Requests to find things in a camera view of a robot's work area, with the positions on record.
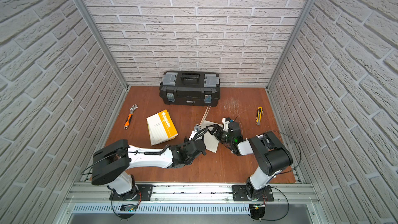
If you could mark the right aluminium corner post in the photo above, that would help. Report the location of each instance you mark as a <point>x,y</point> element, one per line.
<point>292,37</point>

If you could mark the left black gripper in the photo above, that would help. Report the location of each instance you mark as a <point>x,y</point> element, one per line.
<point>198,144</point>

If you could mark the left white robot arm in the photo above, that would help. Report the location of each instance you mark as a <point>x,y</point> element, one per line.
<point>111,162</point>

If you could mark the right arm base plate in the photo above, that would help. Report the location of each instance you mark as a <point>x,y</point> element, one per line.
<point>248,193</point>

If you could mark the orange handled adjustable wrench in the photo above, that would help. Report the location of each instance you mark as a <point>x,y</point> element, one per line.
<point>128,120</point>

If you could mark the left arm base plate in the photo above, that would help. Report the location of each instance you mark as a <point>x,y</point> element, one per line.
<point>139,192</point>

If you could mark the aluminium corner post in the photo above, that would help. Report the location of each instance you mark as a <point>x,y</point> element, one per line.
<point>292,37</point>
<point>90,21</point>

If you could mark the black plastic toolbox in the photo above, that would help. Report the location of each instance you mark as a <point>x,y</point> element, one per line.
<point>190,88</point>

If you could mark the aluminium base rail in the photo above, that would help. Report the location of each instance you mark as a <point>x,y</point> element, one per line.
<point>185,198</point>

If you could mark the left aluminium corner post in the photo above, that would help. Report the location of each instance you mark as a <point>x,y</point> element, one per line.
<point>90,21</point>

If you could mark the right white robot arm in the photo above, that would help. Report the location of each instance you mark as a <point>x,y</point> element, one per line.
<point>271,154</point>

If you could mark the yellow utility knife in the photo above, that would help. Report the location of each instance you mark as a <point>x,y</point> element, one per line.
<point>259,115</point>

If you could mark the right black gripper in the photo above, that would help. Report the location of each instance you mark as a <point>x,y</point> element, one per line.
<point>217,127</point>

